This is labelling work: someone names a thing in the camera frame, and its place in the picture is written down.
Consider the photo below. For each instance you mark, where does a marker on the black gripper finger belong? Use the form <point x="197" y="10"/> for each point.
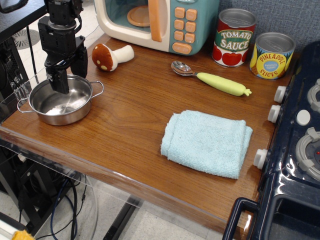
<point x="79" y="66"/>
<point x="58" y="80"/>

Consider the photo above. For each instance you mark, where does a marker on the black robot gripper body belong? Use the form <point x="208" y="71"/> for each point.
<point x="59" y="42"/>

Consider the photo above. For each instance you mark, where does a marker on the stainless steel pot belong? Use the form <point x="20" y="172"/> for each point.
<point x="58" y="109"/>

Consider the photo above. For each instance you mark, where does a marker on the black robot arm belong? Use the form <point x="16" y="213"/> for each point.
<point x="62" y="11"/>

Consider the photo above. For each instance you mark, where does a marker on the plush brown mushroom toy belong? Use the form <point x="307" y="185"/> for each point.
<point x="107" y="60"/>

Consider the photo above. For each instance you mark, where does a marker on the black desk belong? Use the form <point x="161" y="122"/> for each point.
<point x="18" y="14"/>

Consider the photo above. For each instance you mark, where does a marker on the toy microwave oven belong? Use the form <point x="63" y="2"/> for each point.
<point x="174" y="26"/>

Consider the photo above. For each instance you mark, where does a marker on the light blue folded towel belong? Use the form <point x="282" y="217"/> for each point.
<point x="206" y="143"/>

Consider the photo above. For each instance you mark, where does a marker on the tomato sauce can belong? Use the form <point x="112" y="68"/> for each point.
<point x="234" y="32"/>

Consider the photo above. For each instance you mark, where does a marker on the yellow plush toy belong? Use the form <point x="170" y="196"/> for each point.
<point x="22" y="235"/>

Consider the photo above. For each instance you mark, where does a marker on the pineapple slices can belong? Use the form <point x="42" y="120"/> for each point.
<point x="272" y="54"/>

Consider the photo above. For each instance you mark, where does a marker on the dark blue toy stove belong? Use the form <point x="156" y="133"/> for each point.
<point x="288" y="206"/>

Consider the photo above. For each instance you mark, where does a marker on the spoon with green handle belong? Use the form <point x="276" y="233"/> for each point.
<point x="225" y="85"/>

